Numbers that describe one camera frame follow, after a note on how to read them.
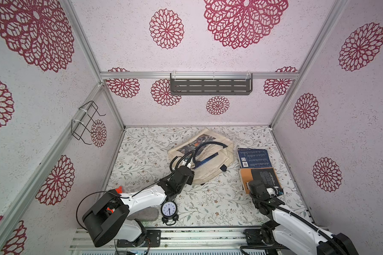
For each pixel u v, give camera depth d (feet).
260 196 2.17
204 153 2.87
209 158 2.72
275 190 2.45
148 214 2.57
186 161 2.35
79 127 2.47
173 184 2.12
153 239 2.40
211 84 3.05
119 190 2.92
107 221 1.38
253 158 3.19
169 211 2.61
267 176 2.95
